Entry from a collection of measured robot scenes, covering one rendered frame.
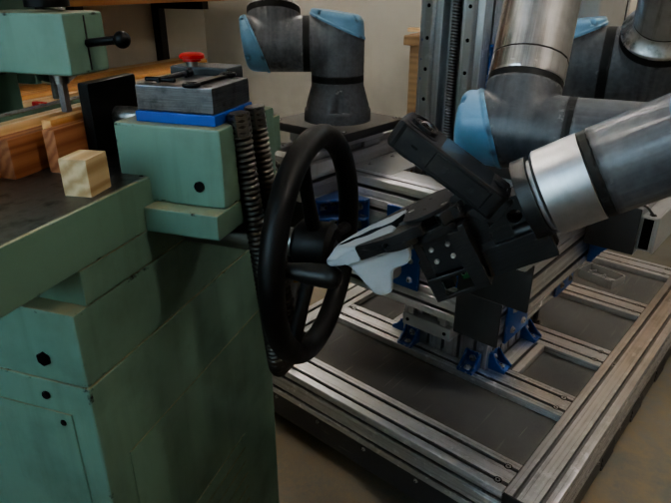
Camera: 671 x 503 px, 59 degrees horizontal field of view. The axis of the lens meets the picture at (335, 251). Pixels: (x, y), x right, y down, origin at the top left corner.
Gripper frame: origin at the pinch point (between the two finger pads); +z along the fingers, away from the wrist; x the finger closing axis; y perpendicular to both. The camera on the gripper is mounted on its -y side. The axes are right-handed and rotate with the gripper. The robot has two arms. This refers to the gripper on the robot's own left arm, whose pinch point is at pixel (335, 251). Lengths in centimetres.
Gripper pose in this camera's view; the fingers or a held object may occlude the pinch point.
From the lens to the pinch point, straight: 58.9
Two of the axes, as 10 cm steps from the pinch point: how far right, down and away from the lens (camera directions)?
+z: -8.2, 3.3, 4.6
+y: 4.7, 8.6, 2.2
